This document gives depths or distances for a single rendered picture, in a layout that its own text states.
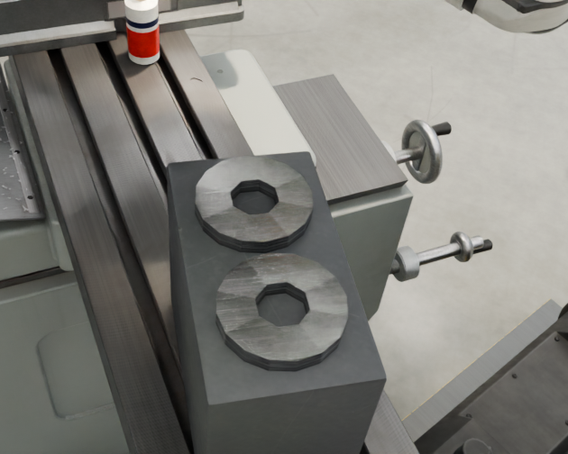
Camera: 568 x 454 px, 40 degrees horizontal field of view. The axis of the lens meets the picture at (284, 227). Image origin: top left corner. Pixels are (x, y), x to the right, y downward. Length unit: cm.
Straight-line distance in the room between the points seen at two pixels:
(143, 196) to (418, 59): 204
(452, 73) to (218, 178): 222
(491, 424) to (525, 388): 9
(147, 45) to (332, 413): 61
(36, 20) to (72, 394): 60
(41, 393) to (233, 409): 79
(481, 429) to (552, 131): 164
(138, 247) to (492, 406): 62
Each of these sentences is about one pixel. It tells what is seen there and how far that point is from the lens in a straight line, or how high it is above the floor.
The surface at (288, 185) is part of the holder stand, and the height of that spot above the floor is 117.
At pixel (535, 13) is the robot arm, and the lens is 79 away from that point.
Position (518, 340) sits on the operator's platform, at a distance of 154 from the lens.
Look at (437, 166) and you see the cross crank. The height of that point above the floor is 69.
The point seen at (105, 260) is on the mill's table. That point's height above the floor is 97.
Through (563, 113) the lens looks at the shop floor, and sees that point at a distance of 276.
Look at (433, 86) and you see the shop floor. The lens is 270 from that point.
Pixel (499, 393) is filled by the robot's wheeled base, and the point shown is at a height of 59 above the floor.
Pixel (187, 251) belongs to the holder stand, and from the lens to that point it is 56.
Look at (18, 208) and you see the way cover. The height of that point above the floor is 90.
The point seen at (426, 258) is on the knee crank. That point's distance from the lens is 139.
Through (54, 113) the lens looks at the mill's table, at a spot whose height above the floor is 97.
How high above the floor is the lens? 159
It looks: 48 degrees down
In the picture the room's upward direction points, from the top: 8 degrees clockwise
